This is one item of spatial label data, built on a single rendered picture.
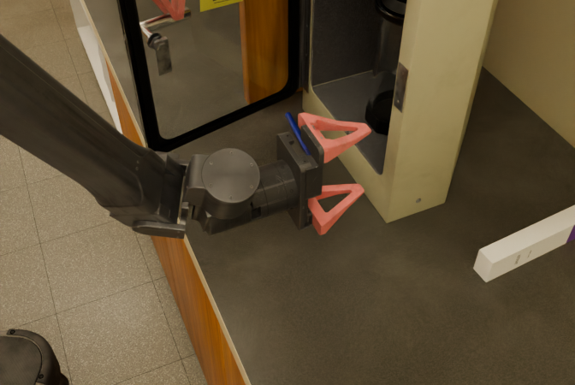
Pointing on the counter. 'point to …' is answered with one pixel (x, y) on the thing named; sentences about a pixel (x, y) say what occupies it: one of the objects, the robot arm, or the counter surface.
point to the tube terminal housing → (429, 80)
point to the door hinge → (305, 20)
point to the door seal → (145, 69)
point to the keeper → (400, 86)
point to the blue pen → (296, 132)
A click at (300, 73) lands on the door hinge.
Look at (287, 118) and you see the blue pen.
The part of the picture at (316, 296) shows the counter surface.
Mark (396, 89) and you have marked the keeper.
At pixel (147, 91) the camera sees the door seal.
